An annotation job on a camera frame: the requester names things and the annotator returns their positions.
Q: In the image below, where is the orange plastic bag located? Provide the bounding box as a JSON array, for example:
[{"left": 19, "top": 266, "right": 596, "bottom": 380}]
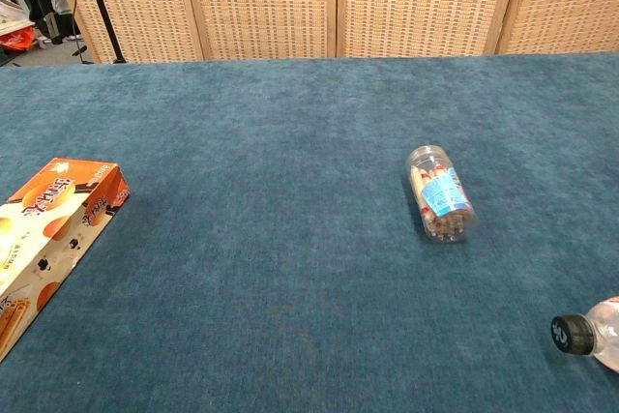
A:
[{"left": 0, "top": 25, "right": 38, "bottom": 52}]

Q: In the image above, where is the orange snack box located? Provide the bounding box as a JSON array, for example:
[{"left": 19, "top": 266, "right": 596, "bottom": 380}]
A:
[{"left": 0, "top": 157, "right": 133, "bottom": 364}]

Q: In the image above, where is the white paper stack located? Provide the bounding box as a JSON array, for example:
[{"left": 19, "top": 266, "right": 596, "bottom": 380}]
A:
[{"left": 0, "top": 0, "right": 36, "bottom": 40}]

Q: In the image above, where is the clear bottle with black cap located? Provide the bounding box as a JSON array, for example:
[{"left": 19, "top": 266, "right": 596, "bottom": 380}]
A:
[{"left": 550, "top": 295, "right": 619, "bottom": 374}]

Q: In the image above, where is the clear plastic snack jar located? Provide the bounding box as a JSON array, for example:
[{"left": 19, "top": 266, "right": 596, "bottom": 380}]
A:
[{"left": 404, "top": 144, "right": 478, "bottom": 245}]

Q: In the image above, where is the blue table cloth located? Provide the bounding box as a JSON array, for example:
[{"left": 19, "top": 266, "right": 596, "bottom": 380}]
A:
[{"left": 0, "top": 51, "right": 619, "bottom": 413}]

